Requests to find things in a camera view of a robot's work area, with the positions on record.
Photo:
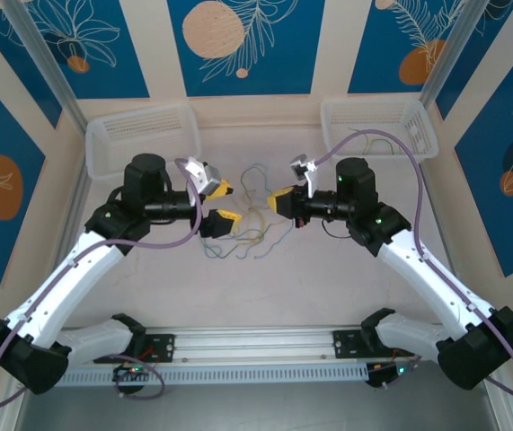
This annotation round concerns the small black controller board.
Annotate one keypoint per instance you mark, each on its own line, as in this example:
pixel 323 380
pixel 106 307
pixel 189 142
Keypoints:
pixel 128 372
pixel 388 372

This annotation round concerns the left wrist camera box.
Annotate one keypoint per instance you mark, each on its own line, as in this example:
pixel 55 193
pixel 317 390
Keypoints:
pixel 204 175

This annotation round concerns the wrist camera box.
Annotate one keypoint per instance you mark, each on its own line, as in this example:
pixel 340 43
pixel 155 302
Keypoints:
pixel 204 175
pixel 302 166

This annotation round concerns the white perforated plastic basket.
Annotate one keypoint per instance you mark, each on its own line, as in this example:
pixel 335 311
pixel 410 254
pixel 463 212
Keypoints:
pixel 373 112
pixel 117 134

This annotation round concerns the aluminium frame post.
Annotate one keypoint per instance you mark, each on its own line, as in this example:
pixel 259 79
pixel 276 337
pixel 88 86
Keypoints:
pixel 45 58
pixel 444 49

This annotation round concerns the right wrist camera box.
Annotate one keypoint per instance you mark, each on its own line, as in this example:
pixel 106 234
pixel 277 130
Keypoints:
pixel 302 166

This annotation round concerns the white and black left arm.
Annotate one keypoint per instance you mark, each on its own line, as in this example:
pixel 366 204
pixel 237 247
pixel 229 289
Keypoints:
pixel 58 287

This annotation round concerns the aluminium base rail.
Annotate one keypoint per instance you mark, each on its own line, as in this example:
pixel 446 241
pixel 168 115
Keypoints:
pixel 256 343

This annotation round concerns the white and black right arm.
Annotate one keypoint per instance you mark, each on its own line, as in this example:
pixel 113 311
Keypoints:
pixel 436 278

